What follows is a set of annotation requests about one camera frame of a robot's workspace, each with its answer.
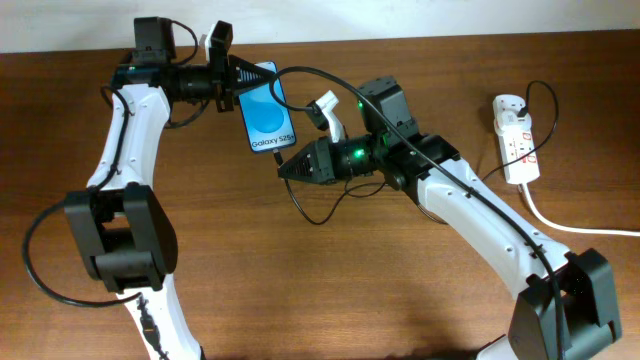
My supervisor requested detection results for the blue Galaxy smartphone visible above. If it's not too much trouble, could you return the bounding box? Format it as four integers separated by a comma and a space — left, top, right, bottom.
239, 83, 297, 153

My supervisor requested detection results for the black charger cable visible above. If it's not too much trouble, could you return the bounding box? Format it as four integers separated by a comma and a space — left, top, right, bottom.
271, 79, 561, 226

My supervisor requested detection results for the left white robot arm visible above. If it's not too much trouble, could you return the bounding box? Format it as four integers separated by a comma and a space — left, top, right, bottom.
64, 17, 272, 359

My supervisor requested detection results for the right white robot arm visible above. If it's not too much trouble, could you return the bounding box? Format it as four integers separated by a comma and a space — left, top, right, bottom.
278, 77, 622, 359

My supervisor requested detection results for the white power strip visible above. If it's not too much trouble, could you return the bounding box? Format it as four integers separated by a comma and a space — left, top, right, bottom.
492, 94, 540, 185

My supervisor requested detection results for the white power cord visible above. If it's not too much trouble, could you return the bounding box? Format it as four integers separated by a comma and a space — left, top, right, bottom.
519, 182, 640, 238

